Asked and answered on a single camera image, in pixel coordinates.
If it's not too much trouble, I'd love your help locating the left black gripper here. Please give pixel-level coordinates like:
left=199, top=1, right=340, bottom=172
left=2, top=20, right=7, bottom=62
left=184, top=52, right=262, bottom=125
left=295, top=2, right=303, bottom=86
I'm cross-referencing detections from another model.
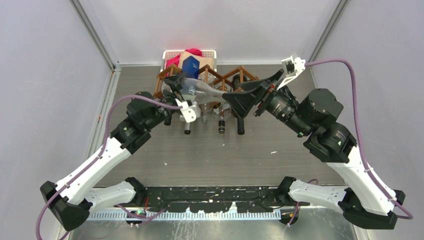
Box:
left=144, top=72, right=196, bottom=131

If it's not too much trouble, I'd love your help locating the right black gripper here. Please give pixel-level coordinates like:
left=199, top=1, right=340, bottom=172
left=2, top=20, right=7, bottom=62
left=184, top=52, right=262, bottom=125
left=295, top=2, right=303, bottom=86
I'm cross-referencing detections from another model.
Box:
left=221, top=68, right=312, bottom=136

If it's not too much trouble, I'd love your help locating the clear glass wine bottle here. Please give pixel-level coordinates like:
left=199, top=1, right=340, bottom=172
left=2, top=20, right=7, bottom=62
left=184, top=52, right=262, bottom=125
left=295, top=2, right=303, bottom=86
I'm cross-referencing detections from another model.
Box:
left=176, top=77, right=226, bottom=105

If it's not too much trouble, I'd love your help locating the blue square glass bottle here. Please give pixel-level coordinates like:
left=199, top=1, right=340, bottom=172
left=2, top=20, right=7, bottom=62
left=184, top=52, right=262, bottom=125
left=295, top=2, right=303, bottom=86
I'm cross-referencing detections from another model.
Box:
left=181, top=56, right=200, bottom=100

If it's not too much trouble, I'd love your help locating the dark green bottle white label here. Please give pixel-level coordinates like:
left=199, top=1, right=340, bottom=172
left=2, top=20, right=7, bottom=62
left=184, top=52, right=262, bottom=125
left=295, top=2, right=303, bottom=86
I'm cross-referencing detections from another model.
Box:
left=163, top=108, right=174, bottom=126

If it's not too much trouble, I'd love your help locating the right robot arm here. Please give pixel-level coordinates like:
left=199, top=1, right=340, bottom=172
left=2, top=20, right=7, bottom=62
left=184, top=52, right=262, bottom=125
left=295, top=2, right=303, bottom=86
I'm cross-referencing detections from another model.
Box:
left=222, top=70, right=406, bottom=230

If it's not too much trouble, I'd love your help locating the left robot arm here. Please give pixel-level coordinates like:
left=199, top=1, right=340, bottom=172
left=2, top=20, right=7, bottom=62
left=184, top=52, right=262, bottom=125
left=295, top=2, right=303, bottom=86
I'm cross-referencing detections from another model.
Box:
left=40, top=73, right=184, bottom=231

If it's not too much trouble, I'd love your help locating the dark green bottle right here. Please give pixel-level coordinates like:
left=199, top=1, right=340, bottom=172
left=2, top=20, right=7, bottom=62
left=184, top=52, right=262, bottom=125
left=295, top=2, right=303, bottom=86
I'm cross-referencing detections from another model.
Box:
left=231, top=74, right=247, bottom=136

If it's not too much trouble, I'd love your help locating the brown wooden wine rack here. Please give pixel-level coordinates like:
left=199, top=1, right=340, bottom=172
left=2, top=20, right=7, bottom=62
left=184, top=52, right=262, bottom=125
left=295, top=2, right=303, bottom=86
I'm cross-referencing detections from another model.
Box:
left=152, top=66, right=259, bottom=99

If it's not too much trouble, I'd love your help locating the small clear bottle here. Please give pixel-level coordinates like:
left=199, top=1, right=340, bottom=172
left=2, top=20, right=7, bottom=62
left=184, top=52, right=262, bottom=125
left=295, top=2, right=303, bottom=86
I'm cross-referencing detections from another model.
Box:
left=201, top=103, right=210, bottom=124

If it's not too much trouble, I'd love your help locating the green bottle silver capsule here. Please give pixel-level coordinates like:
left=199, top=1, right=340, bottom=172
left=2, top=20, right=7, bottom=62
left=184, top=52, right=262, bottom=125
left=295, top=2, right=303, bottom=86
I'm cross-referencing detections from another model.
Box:
left=184, top=122, right=192, bottom=135

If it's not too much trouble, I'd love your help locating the pink red cloth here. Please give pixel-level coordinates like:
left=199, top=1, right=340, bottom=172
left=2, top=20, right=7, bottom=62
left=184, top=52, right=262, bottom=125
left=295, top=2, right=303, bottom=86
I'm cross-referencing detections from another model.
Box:
left=163, top=48, right=206, bottom=70

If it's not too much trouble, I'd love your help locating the white plastic basket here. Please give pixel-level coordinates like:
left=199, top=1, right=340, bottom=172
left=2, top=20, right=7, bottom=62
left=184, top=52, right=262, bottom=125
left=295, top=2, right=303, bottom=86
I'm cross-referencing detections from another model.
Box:
left=157, top=50, right=217, bottom=78

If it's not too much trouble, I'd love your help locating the beige cloth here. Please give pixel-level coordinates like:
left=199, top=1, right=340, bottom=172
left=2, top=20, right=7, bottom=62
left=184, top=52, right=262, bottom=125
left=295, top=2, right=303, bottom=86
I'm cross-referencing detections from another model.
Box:
left=178, top=51, right=214, bottom=79

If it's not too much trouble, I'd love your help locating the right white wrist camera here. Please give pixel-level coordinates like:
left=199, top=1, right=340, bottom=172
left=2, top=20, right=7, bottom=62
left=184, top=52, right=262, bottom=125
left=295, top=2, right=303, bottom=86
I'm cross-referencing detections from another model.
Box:
left=277, top=53, right=306, bottom=90

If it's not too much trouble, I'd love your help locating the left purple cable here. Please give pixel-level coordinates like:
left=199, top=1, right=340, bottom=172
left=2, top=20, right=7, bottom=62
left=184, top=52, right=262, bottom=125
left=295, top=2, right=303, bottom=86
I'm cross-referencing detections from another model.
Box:
left=35, top=94, right=182, bottom=240

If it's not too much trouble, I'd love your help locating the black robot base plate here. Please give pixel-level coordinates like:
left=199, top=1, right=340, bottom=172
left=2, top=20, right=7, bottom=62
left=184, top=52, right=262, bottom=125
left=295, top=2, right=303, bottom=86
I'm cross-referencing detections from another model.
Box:
left=121, top=186, right=296, bottom=213

